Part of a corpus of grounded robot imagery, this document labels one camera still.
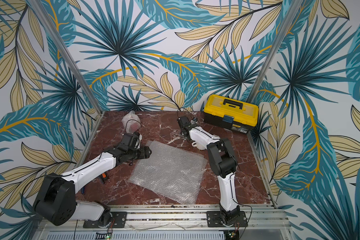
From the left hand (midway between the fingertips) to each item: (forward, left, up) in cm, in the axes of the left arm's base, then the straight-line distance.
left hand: (146, 154), depth 87 cm
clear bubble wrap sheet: (+23, +13, 0) cm, 27 cm away
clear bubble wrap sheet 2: (-8, -17, -8) cm, 21 cm away
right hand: (+18, -25, -3) cm, 31 cm away
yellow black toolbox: (+26, -56, +7) cm, 62 cm away
